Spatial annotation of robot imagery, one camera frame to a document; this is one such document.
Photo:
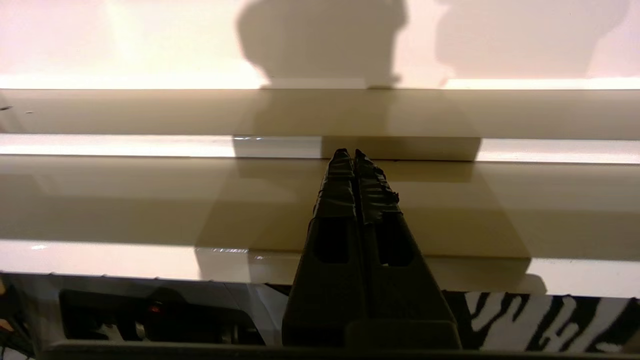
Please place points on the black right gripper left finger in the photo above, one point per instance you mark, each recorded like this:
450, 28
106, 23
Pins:
330, 280

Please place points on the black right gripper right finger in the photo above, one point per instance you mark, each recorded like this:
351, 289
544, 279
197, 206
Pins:
395, 290

